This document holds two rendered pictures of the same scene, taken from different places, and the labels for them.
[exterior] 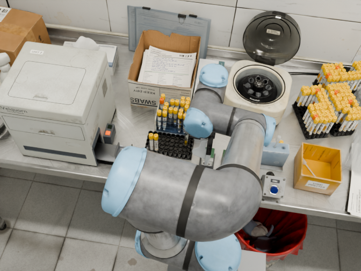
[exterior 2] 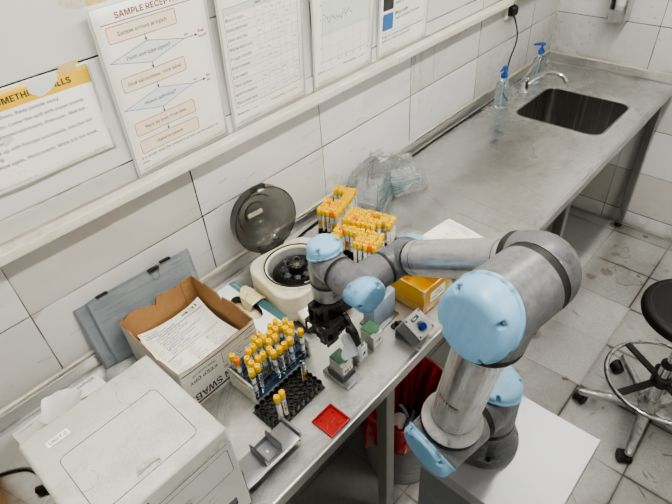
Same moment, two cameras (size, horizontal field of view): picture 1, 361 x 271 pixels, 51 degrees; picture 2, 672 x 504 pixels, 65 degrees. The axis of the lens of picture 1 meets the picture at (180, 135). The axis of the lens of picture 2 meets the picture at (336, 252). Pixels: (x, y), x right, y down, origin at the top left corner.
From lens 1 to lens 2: 0.59 m
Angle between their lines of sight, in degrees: 37
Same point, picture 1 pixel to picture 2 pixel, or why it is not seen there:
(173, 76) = (205, 336)
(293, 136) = not seen: hidden behind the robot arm
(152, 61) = (161, 345)
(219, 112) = (374, 265)
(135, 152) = (472, 278)
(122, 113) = not seen: hidden behind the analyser
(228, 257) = (508, 374)
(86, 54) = (129, 377)
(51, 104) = (174, 457)
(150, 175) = (511, 273)
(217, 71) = (325, 239)
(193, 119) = (366, 288)
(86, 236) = not seen: outside the picture
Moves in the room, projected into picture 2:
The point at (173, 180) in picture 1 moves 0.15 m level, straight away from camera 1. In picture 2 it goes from (526, 260) to (425, 226)
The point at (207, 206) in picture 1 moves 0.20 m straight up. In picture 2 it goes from (565, 251) to (603, 116)
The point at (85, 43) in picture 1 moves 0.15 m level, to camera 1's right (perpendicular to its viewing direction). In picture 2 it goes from (56, 402) to (109, 361)
